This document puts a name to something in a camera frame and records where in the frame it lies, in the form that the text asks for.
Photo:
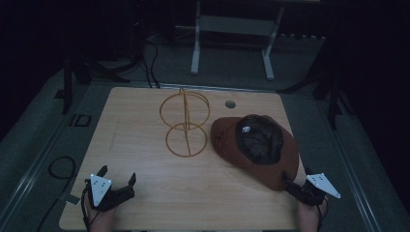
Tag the white metal frame stand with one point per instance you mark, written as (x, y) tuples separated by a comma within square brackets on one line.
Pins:
[(270, 48)]

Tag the person's left hand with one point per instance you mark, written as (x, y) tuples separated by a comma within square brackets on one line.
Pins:
[(100, 220)]

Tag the black tripod stand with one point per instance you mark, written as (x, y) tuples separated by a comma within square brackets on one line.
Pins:
[(74, 80), (332, 93)]

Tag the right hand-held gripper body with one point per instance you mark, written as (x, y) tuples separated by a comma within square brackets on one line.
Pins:
[(316, 190)]

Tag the grey table grommet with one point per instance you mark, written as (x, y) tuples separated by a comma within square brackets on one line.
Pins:
[(230, 104)]

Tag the brown hat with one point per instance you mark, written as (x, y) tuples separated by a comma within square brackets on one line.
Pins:
[(256, 150)]

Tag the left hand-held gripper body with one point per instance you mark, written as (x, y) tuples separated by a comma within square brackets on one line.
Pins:
[(106, 193)]

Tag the person's right hand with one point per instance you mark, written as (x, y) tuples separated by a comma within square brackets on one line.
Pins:
[(310, 217)]

